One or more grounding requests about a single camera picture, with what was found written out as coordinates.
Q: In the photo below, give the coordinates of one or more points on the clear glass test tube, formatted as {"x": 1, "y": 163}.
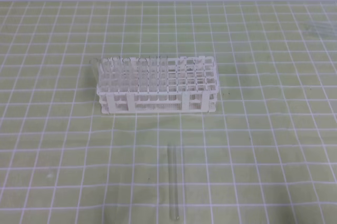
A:
{"x": 173, "y": 183}

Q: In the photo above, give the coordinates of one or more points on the white test tube rack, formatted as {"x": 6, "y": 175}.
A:
{"x": 158, "y": 85}

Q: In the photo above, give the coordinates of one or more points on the clear tube leaning on rack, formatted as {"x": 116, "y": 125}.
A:
{"x": 95, "y": 64}

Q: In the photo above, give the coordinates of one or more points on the clear test tubes far right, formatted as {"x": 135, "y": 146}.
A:
{"x": 322, "y": 27}

